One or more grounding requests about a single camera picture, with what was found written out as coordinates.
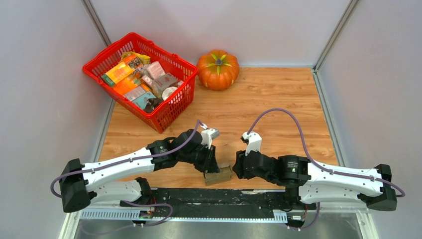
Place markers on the brown cardboard box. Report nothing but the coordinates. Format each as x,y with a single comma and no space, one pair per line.
223,175

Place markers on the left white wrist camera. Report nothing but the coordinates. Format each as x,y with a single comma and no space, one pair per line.
208,134

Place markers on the orange snack box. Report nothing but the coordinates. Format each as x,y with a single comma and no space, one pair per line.
120,71

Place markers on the red plastic shopping basket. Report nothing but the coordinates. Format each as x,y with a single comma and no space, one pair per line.
184,71

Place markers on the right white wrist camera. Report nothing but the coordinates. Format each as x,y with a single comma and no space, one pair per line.
253,142

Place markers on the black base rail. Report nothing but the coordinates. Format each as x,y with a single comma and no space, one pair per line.
223,203

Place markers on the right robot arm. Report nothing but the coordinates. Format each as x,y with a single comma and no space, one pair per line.
305,183

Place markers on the grey pink box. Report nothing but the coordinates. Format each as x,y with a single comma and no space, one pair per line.
163,82

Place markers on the orange pumpkin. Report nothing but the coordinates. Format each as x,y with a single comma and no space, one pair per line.
218,70

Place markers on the teal box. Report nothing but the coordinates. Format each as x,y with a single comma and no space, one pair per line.
142,101

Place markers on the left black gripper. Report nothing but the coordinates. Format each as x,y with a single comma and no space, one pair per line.
209,164

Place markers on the white tape roll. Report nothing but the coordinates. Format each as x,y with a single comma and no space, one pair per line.
168,92

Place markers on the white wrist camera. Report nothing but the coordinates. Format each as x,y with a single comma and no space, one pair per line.
208,134
253,142

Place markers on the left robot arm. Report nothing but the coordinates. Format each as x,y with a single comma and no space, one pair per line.
82,184

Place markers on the yellow snack bag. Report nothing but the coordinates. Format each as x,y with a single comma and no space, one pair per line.
143,58

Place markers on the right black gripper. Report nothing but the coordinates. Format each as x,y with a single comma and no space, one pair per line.
237,168

